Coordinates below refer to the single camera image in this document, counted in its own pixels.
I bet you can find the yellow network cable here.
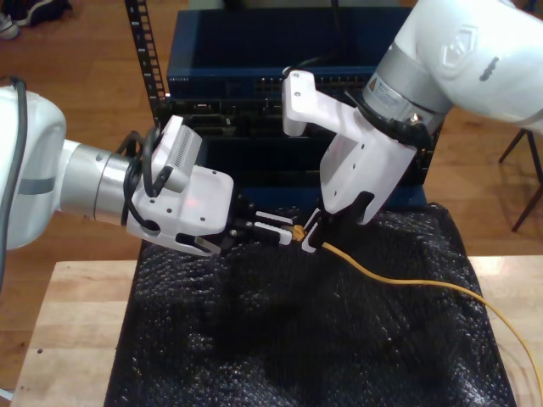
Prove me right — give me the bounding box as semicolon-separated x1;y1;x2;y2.
284;224;543;391

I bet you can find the dark wooden chair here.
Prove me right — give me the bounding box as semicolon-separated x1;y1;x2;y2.
498;126;543;233

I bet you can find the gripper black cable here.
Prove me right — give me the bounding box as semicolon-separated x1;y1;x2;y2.
116;131;149;228
344;91;430;148

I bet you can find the black bubble wrap mat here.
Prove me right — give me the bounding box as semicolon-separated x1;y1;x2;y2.
104;202;517;407

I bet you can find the long black arm cable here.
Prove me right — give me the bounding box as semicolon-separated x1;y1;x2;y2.
0;75;29;298

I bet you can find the black Dell rack server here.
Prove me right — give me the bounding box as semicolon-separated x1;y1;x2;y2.
156;98;370;139

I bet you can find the black perforated rack post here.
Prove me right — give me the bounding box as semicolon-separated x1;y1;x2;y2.
124;0;173;131
413;120;445;187

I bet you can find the white sneaker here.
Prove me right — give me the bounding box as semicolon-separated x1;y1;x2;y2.
0;12;21;42

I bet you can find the dark navy sneaker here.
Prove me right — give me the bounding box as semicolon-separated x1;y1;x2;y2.
8;0;73;27

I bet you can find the blue Netgear network switch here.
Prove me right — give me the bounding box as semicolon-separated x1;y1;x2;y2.
165;8;425;101

